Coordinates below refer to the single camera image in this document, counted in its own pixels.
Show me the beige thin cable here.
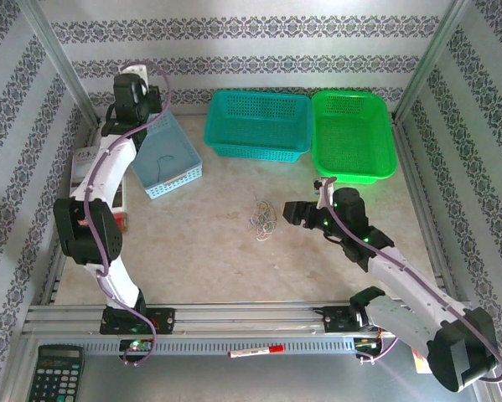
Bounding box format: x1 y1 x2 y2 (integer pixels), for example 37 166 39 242
250 200 281 235

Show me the grey cover book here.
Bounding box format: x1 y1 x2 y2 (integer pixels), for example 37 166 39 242
71 145 128 210

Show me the light blue plastic basket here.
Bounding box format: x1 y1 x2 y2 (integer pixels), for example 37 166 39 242
131 109 204 200

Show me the aluminium frame post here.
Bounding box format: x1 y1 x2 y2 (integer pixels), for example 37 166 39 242
18 0 101 126
391 0 474 123

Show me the dark blue thin cable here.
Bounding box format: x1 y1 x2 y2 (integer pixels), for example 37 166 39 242
155 153 175 182

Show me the aluminium side rail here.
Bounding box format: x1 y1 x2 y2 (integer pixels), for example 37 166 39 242
395 121 461 302
39 121 103 307

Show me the grey slotted cable duct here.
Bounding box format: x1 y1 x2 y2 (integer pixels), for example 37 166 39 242
82 337 357 357

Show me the white thin cable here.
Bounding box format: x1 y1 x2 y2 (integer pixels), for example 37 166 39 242
252 209 275 244

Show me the teal plastic basket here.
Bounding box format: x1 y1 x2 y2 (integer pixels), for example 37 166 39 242
203 90 313 163

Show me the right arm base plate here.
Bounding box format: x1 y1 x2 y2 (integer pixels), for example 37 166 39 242
322 305 401 336

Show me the yellow thin cable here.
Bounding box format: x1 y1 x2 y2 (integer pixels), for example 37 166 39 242
252 198 279 231

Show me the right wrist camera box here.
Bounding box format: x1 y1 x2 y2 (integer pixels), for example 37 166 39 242
312 178 334 209

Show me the green plastic basket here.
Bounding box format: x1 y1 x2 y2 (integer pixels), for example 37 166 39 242
310 89 399 185

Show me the red USB drive package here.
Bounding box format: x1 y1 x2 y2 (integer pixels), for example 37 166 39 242
411 349 430 374

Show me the aluminium mounting rail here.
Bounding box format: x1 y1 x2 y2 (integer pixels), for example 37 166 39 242
22 300 480 337

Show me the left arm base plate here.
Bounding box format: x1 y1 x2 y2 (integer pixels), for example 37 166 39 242
99 307 176 336

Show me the red booklet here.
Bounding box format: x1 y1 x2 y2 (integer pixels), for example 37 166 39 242
112 211 130 234

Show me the small circuit board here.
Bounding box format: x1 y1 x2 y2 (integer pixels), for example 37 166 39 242
119 338 154 353
354 337 384 352

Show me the red capped marker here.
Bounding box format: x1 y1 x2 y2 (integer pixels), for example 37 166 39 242
227 344 286 359

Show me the black calculator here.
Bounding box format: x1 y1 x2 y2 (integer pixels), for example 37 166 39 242
25 343 86 402

